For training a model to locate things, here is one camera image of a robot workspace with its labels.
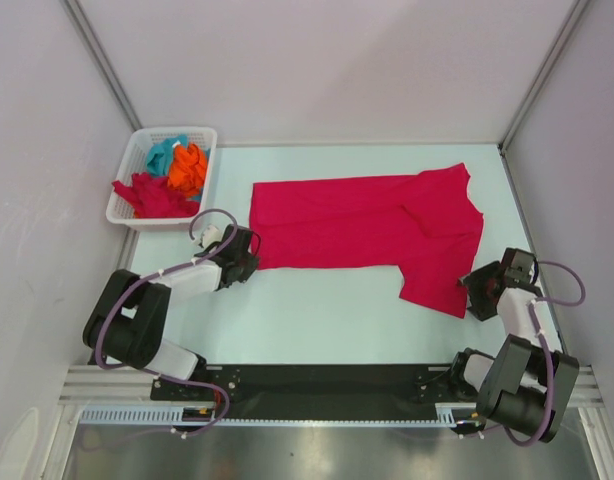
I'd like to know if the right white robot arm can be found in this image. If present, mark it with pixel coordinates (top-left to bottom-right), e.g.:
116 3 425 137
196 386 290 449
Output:
448 248 586 447

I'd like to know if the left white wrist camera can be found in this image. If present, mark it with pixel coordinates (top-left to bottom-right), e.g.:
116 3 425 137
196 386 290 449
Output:
198 224 223 249

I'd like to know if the orange t shirt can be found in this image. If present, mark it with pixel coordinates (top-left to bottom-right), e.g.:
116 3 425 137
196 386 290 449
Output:
168 143 209 198

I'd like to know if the slotted cable duct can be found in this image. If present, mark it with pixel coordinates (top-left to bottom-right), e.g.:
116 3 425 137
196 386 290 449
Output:
80 405 458 428

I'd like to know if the aluminium frame post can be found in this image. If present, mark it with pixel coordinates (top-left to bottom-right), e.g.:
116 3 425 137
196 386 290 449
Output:
59 0 144 131
498 0 593 157

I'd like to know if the teal t shirt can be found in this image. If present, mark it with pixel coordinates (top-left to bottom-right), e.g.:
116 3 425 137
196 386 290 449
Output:
145 135 188 177

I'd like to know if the left aluminium frame post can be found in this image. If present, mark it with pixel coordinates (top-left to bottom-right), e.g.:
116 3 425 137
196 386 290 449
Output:
59 0 144 131

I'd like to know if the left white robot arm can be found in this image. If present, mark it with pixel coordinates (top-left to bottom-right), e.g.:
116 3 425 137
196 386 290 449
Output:
83 225 261 400

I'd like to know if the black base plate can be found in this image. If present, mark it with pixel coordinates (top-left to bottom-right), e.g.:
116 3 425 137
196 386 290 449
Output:
150 362 493 422

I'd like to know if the white plastic laundry basket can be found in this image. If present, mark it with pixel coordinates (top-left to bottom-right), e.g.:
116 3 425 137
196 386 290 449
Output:
106 126 218 231

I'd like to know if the red t shirt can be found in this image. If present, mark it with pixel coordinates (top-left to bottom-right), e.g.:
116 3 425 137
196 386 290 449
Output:
112 173 200 219
249 164 484 318

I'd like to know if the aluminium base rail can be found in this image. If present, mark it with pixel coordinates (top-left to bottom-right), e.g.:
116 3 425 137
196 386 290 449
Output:
59 365 604 408

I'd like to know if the right aluminium frame post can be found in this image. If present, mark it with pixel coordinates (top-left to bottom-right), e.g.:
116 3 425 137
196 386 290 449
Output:
498 0 593 157

